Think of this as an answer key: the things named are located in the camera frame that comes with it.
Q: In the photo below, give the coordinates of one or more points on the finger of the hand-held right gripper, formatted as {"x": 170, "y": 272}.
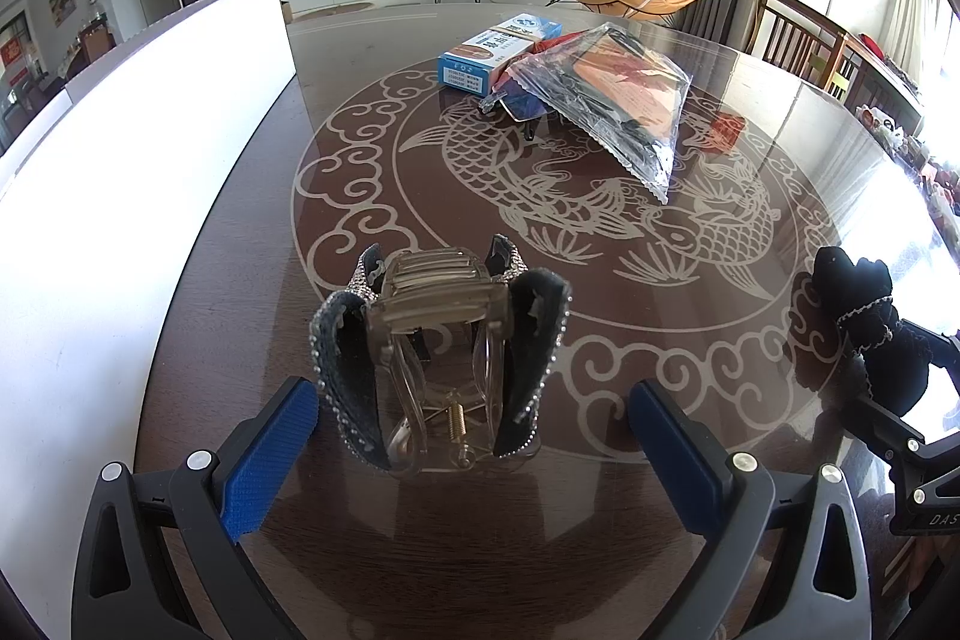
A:
{"x": 889, "y": 426}
{"x": 945, "y": 351}

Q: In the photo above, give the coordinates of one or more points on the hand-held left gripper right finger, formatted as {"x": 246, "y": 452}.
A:
{"x": 675, "y": 452}

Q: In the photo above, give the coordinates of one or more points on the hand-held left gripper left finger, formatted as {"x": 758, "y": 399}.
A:
{"x": 270, "y": 452}

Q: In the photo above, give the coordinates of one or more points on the black velvet hair bow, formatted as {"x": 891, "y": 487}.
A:
{"x": 862, "y": 287}

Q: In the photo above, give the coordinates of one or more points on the rhinestone bow hair clip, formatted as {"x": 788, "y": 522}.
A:
{"x": 442, "y": 295}

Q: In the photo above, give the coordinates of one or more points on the blue white cream box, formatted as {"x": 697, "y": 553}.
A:
{"x": 480, "y": 59}

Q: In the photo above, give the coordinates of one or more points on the dark glass desktop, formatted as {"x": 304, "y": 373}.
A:
{"x": 585, "y": 535}

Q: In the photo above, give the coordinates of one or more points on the colourful clutter pile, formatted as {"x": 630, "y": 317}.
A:
{"x": 900, "y": 138}

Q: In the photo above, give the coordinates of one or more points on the wooden dining chair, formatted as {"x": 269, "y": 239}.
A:
{"x": 787, "y": 29}
{"x": 877, "y": 70}

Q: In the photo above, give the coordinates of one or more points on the clear plastic bag orange card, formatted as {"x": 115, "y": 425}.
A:
{"x": 630, "y": 93}

